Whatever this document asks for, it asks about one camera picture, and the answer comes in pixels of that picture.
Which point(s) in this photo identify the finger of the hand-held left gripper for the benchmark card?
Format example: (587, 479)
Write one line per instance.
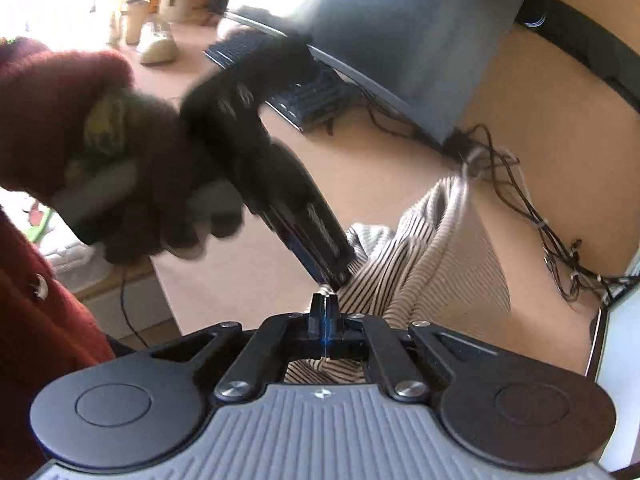
(325, 230)
(295, 235)

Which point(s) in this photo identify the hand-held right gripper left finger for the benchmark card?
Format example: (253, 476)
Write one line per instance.
(317, 320)

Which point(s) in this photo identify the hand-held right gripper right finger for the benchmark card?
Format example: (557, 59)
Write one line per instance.
(331, 325)

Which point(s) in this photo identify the beige striped sweater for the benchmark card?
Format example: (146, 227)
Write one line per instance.
(430, 270)

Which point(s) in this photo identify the person's left forearm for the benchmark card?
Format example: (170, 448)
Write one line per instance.
(45, 110)

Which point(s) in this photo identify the person's left hand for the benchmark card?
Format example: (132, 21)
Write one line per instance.
(150, 175)

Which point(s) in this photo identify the black keyboard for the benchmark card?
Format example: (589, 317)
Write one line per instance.
(310, 95)

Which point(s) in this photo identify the white shoe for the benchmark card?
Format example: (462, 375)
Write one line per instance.
(157, 45)

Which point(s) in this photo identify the pink plant in white pot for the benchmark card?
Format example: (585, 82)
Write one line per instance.
(134, 10)

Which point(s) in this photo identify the curved computer monitor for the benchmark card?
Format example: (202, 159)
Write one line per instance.
(400, 25)

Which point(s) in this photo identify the floral printed cloth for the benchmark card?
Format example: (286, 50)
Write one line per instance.
(40, 220)

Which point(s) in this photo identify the person's red cardigan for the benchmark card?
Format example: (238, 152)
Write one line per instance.
(35, 360)

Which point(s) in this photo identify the grey computer case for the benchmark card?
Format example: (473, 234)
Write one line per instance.
(622, 340)

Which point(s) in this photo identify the black soundbar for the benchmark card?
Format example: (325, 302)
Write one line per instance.
(580, 35)

